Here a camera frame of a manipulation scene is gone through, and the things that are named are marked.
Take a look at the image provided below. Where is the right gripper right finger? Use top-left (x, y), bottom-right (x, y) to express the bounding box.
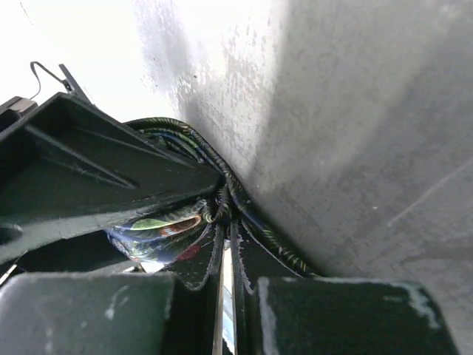
top-left (228, 218), bottom-right (459, 355)

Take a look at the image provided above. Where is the green floral tie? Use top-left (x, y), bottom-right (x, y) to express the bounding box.
top-left (106, 117), bottom-right (319, 277)

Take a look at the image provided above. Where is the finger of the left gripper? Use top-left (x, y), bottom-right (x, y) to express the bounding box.
top-left (1, 92), bottom-right (222, 262)

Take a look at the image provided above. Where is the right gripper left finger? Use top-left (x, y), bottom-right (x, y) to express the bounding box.
top-left (1, 226), bottom-right (225, 354)

